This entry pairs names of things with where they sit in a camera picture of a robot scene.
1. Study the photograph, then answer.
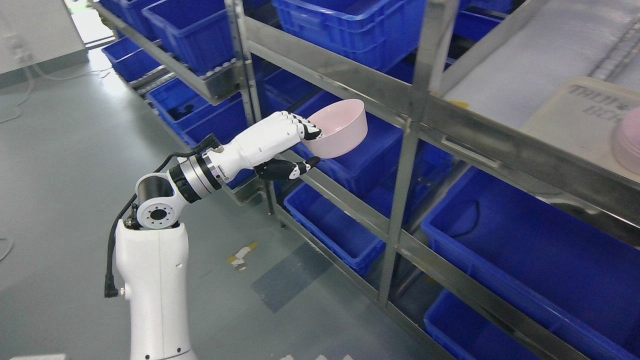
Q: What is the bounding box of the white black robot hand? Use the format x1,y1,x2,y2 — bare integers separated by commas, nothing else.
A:
205,111,323,182

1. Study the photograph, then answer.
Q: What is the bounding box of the stack of pink bowls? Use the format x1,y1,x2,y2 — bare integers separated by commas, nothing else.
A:
612,107,640,174

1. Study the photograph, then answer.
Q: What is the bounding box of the pink plastic bowl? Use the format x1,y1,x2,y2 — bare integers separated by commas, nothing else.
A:
302,99,368,158

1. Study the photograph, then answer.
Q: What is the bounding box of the blue bin under shelf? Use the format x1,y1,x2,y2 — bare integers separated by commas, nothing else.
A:
421,168,640,360

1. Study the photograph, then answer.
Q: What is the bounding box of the white foam shelf liner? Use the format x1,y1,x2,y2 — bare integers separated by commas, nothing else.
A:
443,0,640,129

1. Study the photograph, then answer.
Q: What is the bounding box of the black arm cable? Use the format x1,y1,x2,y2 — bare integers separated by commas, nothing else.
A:
104,133,221,299

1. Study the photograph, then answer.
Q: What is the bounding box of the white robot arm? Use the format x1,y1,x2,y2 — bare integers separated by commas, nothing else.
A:
114,143,250,360

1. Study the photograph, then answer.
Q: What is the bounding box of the cream plastic tray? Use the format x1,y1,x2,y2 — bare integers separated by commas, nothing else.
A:
521,76,639,182

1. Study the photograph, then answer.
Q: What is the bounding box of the stainless steel shelf rack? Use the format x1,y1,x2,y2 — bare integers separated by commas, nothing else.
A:
90,0,640,360

